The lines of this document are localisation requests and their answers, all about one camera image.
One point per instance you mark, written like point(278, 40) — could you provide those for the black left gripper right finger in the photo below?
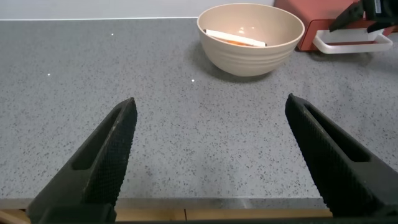
point(335, 174)

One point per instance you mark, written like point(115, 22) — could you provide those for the wooden table frame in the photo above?
point(236, 214)

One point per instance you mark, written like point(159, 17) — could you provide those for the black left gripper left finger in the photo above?
point(102, 161)

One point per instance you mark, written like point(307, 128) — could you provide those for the beige ribbed bowl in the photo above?
point(245, 59)

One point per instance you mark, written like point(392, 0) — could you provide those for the white marker pen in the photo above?
point(230, 37)

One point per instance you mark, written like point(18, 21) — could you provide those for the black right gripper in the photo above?
point(385, 11)

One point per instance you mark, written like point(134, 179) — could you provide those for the red drawer cabinet housing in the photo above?
point(317, 9)

